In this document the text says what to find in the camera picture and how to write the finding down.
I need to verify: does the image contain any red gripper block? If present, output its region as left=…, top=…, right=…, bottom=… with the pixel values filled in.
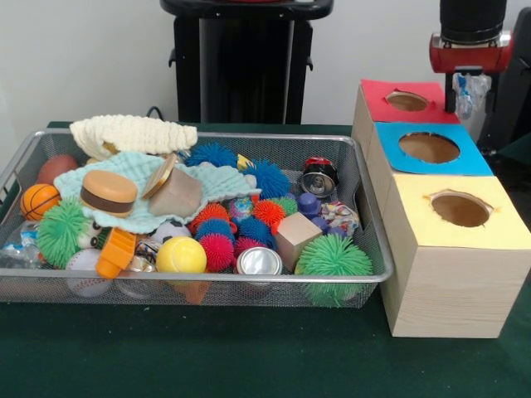
left=429, top=31, right=514, bottom=114

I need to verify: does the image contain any clear plastic bottle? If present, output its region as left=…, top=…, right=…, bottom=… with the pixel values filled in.
left=451, top=72, right=487, bottom=120

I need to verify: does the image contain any crushed red soda can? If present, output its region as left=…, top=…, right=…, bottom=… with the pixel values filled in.
left=301, top=156, right=339, bottom=197

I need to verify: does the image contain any cream waffle cloth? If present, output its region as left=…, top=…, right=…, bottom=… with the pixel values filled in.
left=69, top=114, right=198, bottom=162

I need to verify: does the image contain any wooden box with three holes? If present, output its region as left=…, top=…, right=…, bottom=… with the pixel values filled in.
left=350, top=78, right=531, bottom=339

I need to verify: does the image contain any black chair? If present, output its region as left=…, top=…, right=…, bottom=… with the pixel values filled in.
left=476, top=7, right=531, bottom=167

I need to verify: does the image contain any crumpled printed paper ball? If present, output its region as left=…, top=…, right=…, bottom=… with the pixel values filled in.
left=319, top=201, right=360, bottom=237

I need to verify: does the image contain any large green spiky ball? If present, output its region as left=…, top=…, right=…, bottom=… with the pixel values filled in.
left=295, top=234, right=374, bottom=308

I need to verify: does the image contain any plain wooden block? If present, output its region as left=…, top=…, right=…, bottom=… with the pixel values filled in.
left=148, top=167, right=204, bottom=219

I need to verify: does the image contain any yellow ball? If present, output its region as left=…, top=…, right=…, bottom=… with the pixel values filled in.
left=155, top=235, right=207, bottom=274

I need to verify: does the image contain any dark green tablecloth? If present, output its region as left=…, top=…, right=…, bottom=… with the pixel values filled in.
left=0, top=120, right=531, bottom=398

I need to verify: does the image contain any light teal waffle cloth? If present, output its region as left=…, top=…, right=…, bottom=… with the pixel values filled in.
left=53, top=151, right=262, bottom=231

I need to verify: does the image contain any toy hamburger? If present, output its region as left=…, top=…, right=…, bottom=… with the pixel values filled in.
left=79, top=169, right=139, bottom=219

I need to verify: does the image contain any orange plastic toy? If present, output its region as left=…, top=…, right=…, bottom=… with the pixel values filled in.
left=95, top=229, right=137, bottom=279

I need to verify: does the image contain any small brown football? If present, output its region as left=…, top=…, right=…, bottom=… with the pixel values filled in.
left=37, top=154, right=80, bottom=186

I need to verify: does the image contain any small orange basketball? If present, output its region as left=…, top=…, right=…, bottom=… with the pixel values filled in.
left=19, top=183, right=62, bottom=222

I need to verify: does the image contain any shallow wire mesh bin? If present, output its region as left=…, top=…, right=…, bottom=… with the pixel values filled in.
left=0, top=128, right=394, bottom=308

